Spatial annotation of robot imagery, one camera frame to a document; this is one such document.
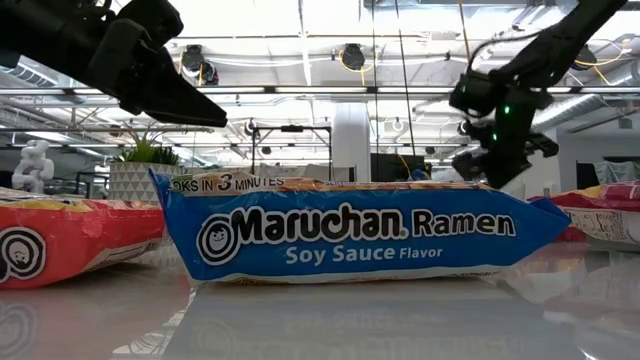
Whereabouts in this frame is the green plant in patterned pot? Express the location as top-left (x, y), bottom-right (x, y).
top-left (108, 122), bottom-right (184, 204)

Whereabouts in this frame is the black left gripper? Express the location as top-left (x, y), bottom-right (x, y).
top-left (82, 0), bottom-right (229, 129)

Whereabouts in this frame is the red ramen pack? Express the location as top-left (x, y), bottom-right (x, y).
top-left (529, 180), bottom-right (640, 246)

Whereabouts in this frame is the silver ventilation duct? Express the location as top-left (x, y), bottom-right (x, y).
top-left (529, 64), bottom-right (640, 144)

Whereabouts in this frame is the orange ramen pack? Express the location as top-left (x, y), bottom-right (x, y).
top-left (0, 187), bottom-right (169, 291)

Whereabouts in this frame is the grey draped cloth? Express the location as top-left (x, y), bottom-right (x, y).
top-left (592, 159), bottom-right (640, 187)

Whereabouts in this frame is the black monitor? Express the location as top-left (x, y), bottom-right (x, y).
top-left (369, 152), bottom-right (432, 184)

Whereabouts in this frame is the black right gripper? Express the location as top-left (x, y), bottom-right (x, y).
top-left (451, 122), bottom-right (560, 190)

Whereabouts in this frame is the thin black hanging cable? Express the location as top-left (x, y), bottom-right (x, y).
top-left (370, 0), bottom-right (379, 154)

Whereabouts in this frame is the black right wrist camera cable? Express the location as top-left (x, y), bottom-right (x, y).
top-left (468, 27), bottom-right (551, 71)

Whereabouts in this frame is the white square pillar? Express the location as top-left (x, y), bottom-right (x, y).
top-left (332, 102), bottom-right (372, 184)

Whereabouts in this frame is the black ceiling cord reel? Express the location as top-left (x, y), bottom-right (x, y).
top-left (338, 43), bottom-right (382, 87)
top-left (572, 39), bottom-right (632, 87)
top-left (177, 43), bottom-right (220, 87)

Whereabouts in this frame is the black metal frame stand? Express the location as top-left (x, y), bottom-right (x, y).
top-left (249, 124), bottom-right (334, 182)

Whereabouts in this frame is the long ceiling light bar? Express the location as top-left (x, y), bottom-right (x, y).
top-left (0, 85), bottom-right (640, 96)

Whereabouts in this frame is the white humanoid figure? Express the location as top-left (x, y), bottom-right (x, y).
top-left (10, 138), bottom-right (55, 195)

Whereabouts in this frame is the black hanging cable with loop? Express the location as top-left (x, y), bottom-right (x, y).
top-left (393, 0), bottom-right (417, 157)

